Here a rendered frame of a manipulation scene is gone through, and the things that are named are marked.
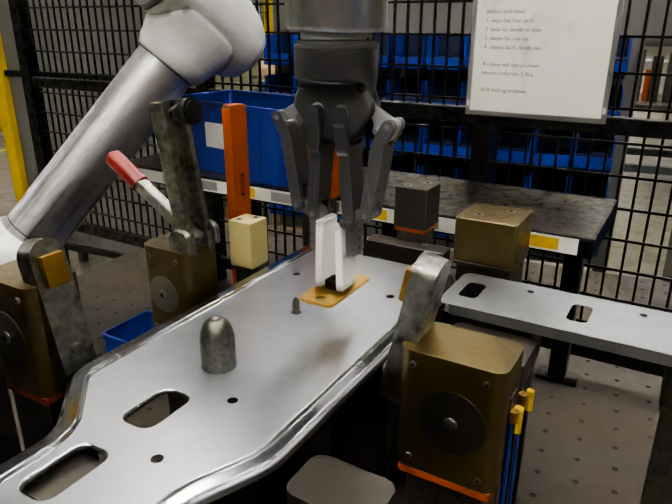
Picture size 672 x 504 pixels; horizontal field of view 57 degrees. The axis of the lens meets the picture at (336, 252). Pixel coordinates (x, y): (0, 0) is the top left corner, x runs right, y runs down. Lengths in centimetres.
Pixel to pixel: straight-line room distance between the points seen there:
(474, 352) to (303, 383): 15
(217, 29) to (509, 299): 63
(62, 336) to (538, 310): 49
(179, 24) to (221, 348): 62
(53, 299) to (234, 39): 59
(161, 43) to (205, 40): 7
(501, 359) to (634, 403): 67
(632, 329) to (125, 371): 50
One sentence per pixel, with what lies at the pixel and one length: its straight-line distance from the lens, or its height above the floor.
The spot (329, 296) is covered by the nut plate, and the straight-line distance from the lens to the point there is 61.
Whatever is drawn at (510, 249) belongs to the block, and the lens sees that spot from 80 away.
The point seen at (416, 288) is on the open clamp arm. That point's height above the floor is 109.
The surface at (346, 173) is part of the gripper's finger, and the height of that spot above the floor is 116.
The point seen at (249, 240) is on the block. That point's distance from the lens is 76.
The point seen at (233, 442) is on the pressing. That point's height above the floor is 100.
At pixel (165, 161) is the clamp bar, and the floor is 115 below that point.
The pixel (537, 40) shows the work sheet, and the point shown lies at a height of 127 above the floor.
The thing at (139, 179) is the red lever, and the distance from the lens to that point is 76.
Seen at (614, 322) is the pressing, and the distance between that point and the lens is 71.
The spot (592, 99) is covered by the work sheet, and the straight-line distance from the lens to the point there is 105.
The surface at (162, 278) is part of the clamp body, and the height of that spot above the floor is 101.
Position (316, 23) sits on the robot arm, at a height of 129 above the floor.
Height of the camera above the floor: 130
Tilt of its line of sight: 21 degrees down
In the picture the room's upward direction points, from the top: straight up
